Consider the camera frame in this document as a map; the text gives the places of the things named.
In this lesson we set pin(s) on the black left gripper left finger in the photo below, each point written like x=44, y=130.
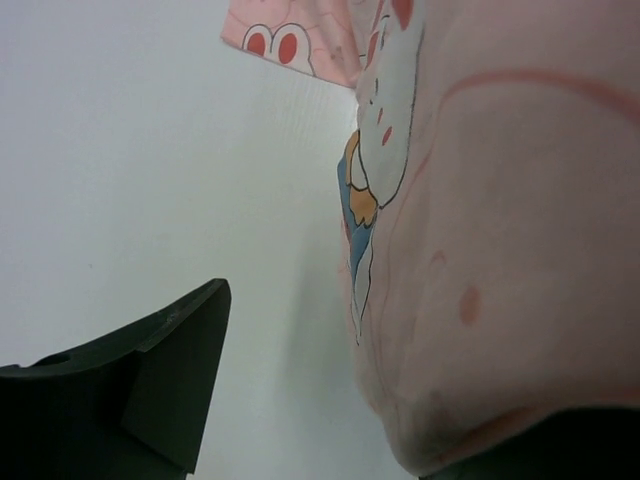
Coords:
x=131, y=404

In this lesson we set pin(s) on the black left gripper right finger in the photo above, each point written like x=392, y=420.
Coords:
x=583, y=443

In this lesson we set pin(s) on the pink cartoon pillowcase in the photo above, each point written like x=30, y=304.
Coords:
x=490, y=206

